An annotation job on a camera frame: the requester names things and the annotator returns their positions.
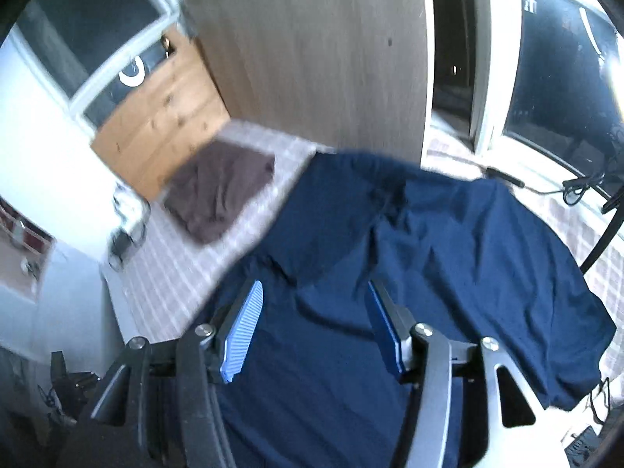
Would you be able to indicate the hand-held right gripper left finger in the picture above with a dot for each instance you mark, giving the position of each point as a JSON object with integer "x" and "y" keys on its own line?
{"x": 243, "y": 331}

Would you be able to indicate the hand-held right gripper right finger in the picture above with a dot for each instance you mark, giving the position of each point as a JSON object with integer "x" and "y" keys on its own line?
{"x": 385, "y": 326}

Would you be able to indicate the navy blue t-shirt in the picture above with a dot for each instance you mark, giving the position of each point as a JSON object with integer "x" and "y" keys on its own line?
{"x": 438, "y": 243}

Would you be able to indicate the plaid woven mat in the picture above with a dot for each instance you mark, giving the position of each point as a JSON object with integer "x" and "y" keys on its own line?
{"x": 175, "y": 273}

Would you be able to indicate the brown folded garment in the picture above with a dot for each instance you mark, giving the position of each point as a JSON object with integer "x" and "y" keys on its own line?
{"x": 219, "y": 190}

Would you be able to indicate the grey power adapter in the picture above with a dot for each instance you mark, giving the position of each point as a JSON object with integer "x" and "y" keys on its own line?
{"x": 127, "y": 204}
{"x": 119, "y": 248}

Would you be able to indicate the black tripod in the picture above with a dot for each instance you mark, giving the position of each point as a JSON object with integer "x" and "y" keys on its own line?
{"x": 602, "y": 243}

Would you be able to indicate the pine plank board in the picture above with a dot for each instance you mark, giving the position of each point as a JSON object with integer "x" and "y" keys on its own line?
{"x": 161, "y": 112}

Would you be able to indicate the light wooden board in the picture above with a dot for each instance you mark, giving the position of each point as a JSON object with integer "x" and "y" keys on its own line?
{"x": 317, "y": 48}

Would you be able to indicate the white window frame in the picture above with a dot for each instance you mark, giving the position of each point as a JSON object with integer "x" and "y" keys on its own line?
{"x": 480, "y": 58}

